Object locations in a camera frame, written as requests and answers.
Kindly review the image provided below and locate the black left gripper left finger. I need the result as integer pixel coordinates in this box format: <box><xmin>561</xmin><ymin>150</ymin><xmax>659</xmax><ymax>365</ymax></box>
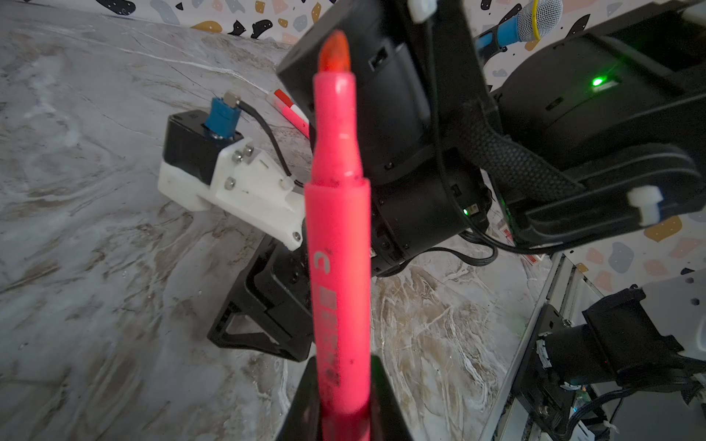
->
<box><xmin>275</xmin><ymin>356</ymin><xmax>322</xmax><ymax>441</ymax></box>

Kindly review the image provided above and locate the white marker pen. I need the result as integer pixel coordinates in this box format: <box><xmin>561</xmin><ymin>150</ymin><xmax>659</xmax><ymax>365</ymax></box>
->
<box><xmin>274</xmin><ymin>89</ymin><xmax>309</xmax><ymax>123</ymax></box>

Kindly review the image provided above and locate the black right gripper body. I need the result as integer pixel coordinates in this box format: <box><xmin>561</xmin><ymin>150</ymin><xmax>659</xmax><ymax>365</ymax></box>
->
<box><xmin>207</xmin><ymin>235</ymin><xmax>314</xmax><ymax>362</ymax></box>

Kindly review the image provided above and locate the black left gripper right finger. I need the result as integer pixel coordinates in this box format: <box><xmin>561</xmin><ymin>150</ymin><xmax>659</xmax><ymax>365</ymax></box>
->
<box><xmin>371</xmin><ymin>355</ymin><xmax>413</xmax><ymax>441</ymax></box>

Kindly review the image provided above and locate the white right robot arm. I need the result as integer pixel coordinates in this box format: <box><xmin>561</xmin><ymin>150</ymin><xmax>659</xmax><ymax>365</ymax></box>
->
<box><xmin>208</xmin><ymin>1</ymin><xmax>705</xmax><ymax>391</ymax></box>

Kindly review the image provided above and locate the pink highlighter pen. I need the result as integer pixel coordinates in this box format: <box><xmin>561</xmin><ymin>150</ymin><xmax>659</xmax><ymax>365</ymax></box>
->
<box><xmin>304</xmin><ymin>31</ymin><xmax>371</xmax><ymax>440</ymax></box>
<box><xmin>268</xmin><ymin>91</ymin><xmax>310</xmax><ymax>139</ymax></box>

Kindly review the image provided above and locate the blue toy microphone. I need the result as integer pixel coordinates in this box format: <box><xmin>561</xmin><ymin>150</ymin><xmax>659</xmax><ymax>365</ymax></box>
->
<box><xmin>475</xmin><ymin>0</ymin><xmax>564</xmax><ymax>51</ymax></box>

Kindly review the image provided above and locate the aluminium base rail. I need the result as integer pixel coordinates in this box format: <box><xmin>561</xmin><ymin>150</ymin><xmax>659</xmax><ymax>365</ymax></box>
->
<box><xmin>480</xmin><ymin>253</ymin><xmax>603</xmax><ymax>440</ymax></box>

